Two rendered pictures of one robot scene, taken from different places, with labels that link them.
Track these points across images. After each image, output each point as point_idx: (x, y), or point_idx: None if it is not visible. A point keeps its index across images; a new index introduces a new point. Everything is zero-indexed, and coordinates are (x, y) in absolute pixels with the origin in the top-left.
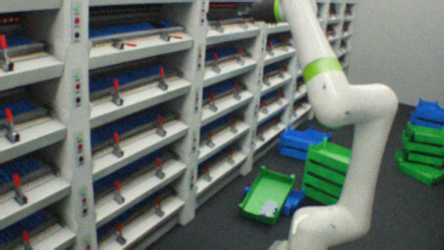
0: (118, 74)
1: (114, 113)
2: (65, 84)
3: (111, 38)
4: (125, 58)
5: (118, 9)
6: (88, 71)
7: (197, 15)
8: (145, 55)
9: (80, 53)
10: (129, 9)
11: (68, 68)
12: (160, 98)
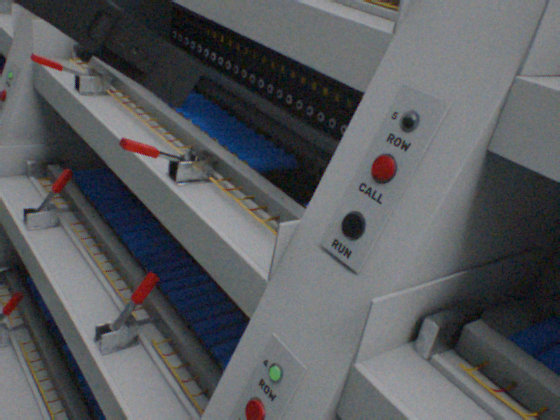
0: (178, 246)
1: (11, 222)
2: (0, 78)
3: (111, 73)
4: (76, 122)
5: (269, 81)
6: (22, 83)
7: (334, 168)
8: (110, 162)
9: (29, 37)
10: (298, 103)
11: (12, 51)
12: (78, 347)
